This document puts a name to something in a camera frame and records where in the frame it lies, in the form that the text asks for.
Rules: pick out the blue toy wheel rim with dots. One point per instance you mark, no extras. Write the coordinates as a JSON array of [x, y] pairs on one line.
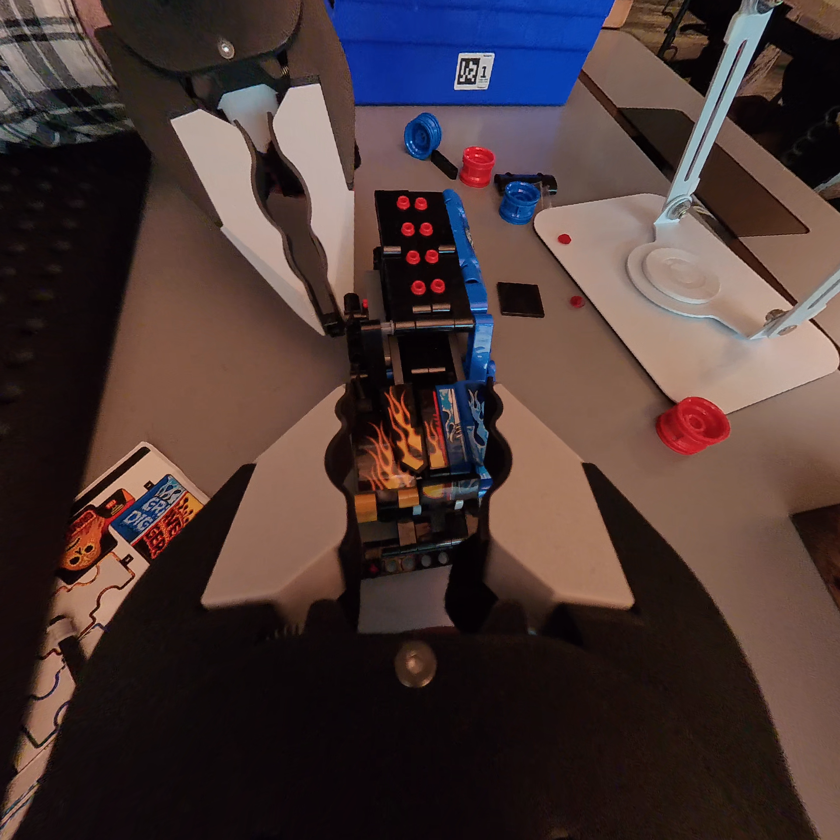
[[422, 136], [520, 202]]

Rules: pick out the white book stand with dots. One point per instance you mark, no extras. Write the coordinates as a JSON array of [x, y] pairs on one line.
[[590, 275]]

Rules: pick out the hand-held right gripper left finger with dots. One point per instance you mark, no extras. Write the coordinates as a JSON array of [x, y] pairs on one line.
[[275, 525]]

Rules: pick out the sticker sheet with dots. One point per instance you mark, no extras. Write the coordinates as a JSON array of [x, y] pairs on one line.
[[131, 518]]

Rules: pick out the person's left forearm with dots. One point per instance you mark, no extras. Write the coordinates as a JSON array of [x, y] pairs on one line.
[[46, 65]]

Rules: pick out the red toy wheel rim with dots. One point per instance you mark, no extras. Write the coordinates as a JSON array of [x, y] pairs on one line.
[[477, 166], [692, 425]]

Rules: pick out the brick-built toy truck model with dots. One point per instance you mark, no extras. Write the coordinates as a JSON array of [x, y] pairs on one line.
[[426, 289]]

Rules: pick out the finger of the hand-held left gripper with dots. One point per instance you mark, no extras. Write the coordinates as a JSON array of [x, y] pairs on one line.
[[223, 177], [328, 216]]

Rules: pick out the black square tile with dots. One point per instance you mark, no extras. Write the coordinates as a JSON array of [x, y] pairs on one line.
[[520, 299]]

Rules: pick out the blue storage bin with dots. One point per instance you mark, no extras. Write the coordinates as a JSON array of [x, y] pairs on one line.
[[407, 52]]

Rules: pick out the black perforated chair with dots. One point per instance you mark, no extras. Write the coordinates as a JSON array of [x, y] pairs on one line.
[[52, 394]]

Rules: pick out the black connector piece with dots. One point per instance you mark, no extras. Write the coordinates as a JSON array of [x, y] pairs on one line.
[[525, 182]]

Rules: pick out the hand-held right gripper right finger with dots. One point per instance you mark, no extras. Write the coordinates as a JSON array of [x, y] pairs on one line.
[[558, 525]]

